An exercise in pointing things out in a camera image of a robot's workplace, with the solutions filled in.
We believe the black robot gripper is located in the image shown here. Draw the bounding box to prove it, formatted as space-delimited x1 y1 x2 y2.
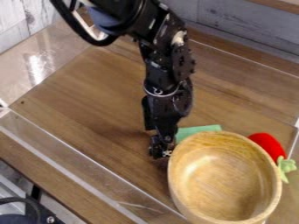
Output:
143 80 192 159

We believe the green foam block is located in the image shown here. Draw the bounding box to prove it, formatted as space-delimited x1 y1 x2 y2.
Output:
175 124 221 143

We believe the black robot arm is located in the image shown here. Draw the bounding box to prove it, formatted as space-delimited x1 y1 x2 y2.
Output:
87 0 195 158

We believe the brown wooden bowl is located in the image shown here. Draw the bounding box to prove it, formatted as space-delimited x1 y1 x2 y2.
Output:
167 131 283 224

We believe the clear acrylic front barrier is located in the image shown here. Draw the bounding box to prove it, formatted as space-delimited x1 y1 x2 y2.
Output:
0 108 185 224

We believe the red plush strawberry toy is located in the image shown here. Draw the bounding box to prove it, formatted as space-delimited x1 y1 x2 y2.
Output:
247 133 297 184

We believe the black equipment base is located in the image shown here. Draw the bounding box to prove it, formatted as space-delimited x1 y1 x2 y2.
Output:
0 197 65 224

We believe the black cable loop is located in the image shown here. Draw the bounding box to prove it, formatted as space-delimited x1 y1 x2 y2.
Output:
49 0 120 47

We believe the clear acrylic corner bracket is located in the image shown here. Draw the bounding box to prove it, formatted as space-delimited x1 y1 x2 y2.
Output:
71 11 108 41

